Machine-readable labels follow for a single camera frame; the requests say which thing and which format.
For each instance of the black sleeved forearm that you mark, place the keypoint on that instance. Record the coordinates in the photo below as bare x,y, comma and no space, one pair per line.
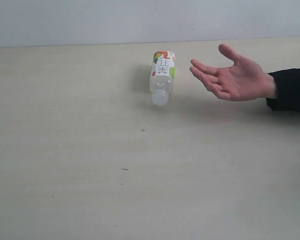
287,91

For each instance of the open bare human hand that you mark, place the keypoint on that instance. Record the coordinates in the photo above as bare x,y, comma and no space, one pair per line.
245,80

